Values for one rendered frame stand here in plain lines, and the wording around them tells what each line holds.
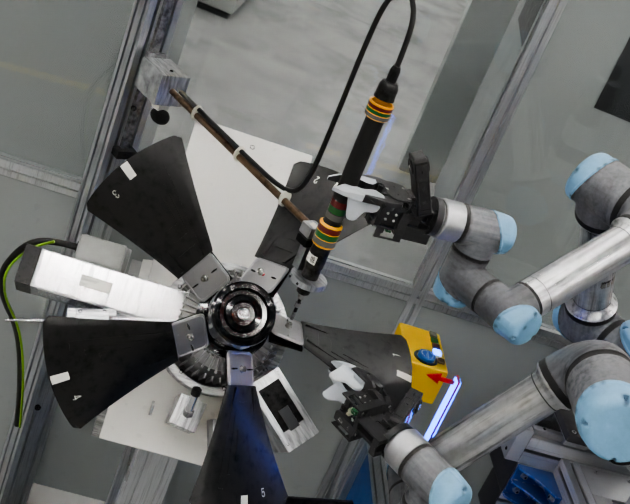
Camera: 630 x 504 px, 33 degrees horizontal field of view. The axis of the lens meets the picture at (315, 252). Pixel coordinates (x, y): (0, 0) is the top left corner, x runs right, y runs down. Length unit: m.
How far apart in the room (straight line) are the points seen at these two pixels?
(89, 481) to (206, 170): 1.22
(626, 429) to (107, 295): 0.98
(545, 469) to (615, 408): 0.87
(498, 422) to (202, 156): 0.85
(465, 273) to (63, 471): 1.57
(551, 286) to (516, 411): 0.25
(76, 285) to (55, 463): 1.16
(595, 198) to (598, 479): 0.68
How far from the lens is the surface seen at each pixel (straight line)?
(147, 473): 2.34
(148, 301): 2.09
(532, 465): 2.54
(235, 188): 2.28
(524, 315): 1.93
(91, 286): 2.09
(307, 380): 2.94
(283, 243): 2.04
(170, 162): 1.99
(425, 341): 2.43
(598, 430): 1.72
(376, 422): 1.88
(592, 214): 2.24
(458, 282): 2.00
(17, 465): 3.02
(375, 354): 2.07
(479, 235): 1.97
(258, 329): 1.95
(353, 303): 2.81
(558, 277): 2.01
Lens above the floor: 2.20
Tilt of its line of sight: 26 degrees down
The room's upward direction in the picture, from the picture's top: 23 degrees clockwise
